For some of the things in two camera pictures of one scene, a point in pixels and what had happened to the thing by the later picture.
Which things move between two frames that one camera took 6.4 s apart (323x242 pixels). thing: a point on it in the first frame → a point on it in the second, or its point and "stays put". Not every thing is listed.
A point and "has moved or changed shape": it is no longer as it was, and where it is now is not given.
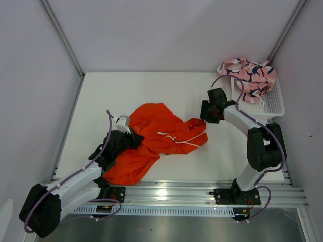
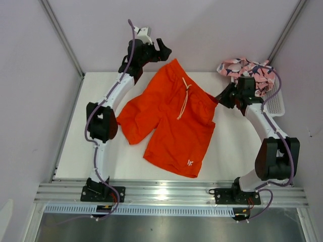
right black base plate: x=235 y=196 stays put
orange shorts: x=163 y=133 has moved or changed shape
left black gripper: x=136 y=139 → x=162 y=55
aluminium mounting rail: x=282 y=193 stays put
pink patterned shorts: x=257 y=77 stays put
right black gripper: x=205 y=105 → x=222 y=98
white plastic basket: x=272 y=106 stays put
